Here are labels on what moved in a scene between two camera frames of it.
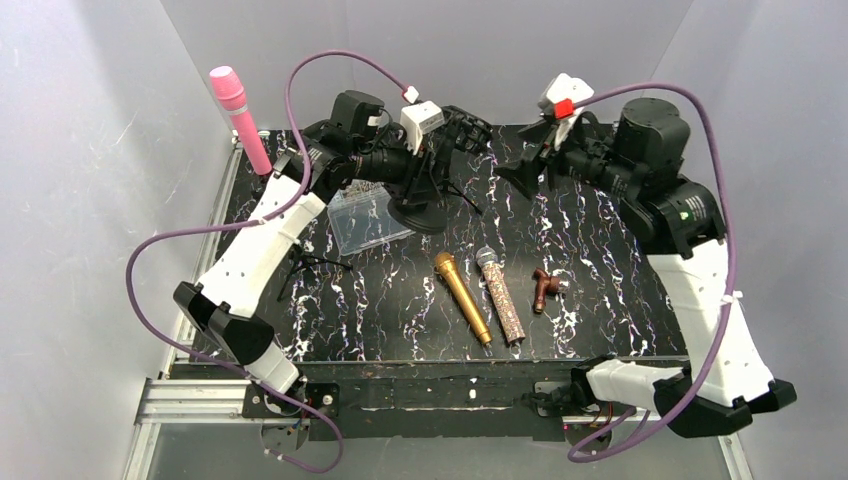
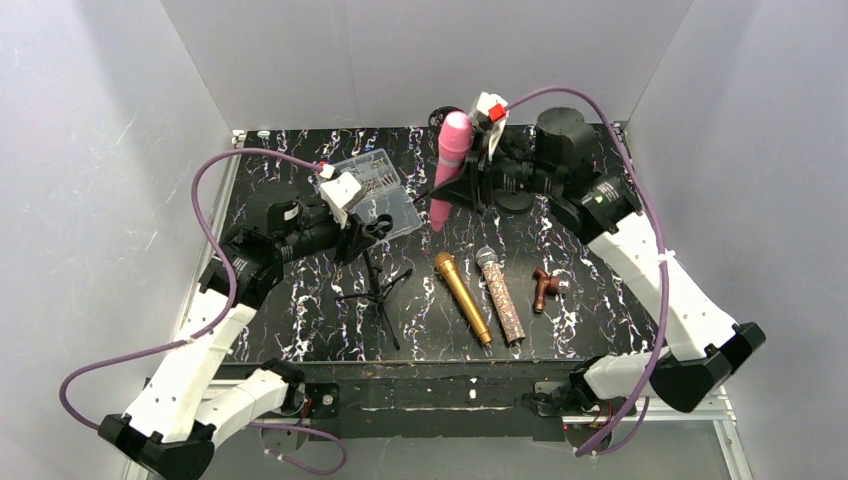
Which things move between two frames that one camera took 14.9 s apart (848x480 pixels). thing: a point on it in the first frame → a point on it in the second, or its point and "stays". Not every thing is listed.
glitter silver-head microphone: x=489 y=257 stays
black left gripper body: x=444 y=142 → x=349 y=237
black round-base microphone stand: x=426 y=215 → x=515 y=200
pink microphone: x=233 y=95 → x=455 y=140
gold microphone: x=446 y=263 stays
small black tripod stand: x=298 y=259 → x=377 y=227
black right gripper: x=549 y=158 → x=477 y=177
